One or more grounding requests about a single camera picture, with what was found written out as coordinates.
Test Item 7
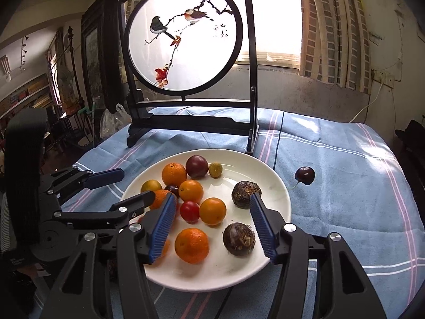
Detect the white cable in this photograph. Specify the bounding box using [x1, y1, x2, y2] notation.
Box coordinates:
[348, 81, 383, 123]

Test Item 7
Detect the dark framed painting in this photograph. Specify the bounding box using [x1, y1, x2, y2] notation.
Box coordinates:
[81, 0, 121, 111]

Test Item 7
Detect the red cherry tomato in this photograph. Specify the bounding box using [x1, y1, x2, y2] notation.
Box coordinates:
[180, 201, 200, 224]

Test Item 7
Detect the plastic bag with oranges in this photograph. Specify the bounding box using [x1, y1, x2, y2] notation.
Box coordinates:
[99, 104, 132, 140]

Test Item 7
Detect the wall shelf with books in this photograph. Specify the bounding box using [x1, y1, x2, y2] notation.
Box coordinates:
[0, 73, 54, 118]

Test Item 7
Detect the standing fan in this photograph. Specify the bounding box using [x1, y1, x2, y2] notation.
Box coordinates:
[54, 66, 74, 107]

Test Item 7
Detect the blue striped tablecloth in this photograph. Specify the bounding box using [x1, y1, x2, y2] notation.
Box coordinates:
[43, 106, 420, 319]

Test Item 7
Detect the round painted screen black stand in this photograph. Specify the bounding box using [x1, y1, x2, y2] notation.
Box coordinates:
[118, 0, 261, 157]

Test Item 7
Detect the dark brown water chestnut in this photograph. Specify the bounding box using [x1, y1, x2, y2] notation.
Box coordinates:
[222, 222, 256, 257]
[231, 181, 263, 210]

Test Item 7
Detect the yellow-green citrus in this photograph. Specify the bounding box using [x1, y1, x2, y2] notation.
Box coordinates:
[140, 179, 163, 194]

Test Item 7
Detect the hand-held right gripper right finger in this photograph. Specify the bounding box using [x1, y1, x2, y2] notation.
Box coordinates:
[250, 193, 387, 319]

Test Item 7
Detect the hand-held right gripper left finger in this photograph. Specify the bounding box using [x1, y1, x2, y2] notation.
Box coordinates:
[40, 193, 177, 319]

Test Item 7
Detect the white round plate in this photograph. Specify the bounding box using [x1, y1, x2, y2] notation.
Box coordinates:
[120, 149, 292, 293]

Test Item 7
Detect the white wall socket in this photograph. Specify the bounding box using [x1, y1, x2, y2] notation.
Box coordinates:
[372, 70, 396, 86]

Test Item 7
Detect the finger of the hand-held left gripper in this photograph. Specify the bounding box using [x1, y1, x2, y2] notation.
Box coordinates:
[51, 191, 156, 230]
[40, 167, 125, 196]

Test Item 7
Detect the purple passion fruit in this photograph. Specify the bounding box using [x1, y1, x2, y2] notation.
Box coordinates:
[185, 155, 209, 178]

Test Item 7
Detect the checked beige curtain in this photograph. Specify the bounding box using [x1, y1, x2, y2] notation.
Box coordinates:
[299, 0, 373, 94]

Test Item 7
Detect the smooth orange kumquat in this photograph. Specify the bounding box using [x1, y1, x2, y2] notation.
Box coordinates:
[149, 189, 171, 211]
[178, 179, 204, 203]
[146, 238, 172, 266]
[199, 197, 227, 226]

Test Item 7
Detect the textured orange mandarin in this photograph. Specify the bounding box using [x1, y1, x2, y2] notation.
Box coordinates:
[175, 228, 210, 264]
[161, 162, 187, 188]

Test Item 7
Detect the black hat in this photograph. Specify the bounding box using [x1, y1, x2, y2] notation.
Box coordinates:
[394, 120, 425, 147]

